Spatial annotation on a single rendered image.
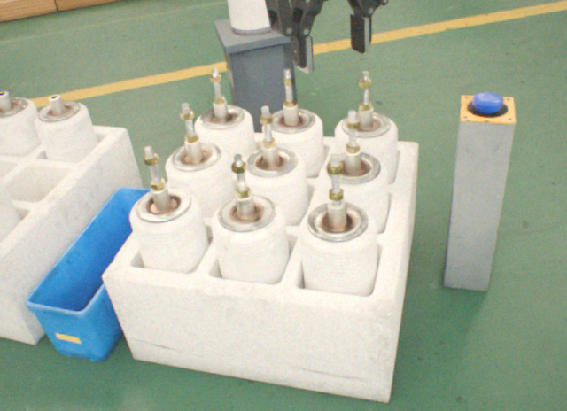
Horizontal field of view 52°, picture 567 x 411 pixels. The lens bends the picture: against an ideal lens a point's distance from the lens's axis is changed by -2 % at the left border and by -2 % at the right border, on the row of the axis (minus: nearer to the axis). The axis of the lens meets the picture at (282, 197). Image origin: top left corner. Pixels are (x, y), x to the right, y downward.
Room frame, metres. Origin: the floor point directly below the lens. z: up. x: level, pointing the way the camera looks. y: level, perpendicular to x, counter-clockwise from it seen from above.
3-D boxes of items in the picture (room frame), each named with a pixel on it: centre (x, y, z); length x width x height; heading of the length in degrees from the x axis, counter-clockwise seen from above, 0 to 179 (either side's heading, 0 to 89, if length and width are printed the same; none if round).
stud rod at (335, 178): (0.56, -0.06, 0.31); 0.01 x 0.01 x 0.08; 48
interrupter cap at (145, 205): (0.63, 0.16, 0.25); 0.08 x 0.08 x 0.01
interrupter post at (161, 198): (0.63, 0.16, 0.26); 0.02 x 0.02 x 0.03
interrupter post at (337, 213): (0.56, -0.06, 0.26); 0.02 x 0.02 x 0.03
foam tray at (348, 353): (0.71, 0.01, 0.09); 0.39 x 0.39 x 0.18; 71
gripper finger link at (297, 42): (0.54, -0.03, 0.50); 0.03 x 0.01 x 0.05; 118
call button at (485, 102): (0.68, -0.29, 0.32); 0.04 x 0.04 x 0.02
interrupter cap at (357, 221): (0.56, -0.06, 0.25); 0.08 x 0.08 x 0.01
